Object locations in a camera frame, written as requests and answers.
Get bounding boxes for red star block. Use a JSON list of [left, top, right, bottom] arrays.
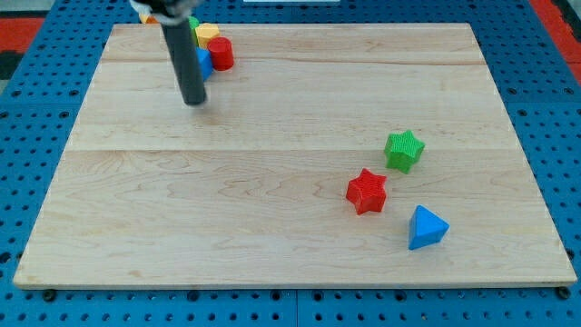
[[346, 168, 388, 215]]

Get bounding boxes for green star block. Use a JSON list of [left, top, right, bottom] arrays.
[[384, 130, 425, 174]]

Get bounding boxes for red cylinder block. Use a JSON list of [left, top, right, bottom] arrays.
[[207, 36, 234, 71]]

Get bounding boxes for blue cube block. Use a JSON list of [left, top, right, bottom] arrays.
[[196, 47, 213, 81]]

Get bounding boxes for blue triangle block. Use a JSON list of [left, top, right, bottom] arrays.
[[408, 205, 449, 250]]

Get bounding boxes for yellow hexagon block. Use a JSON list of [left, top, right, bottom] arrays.
[[194, 23, 221, 49]]

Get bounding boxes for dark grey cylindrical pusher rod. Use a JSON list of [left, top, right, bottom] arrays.
[[162, 18, 207, 105]]

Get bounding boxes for green block behind rod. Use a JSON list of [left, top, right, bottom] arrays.
[[188, 15, 200, 46]]

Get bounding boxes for orange block at edge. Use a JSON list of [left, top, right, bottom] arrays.
[[139, 14, 158, 24]]

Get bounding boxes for white cable wrap on rod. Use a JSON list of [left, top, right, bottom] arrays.
[[129, 0, 202, 25]]

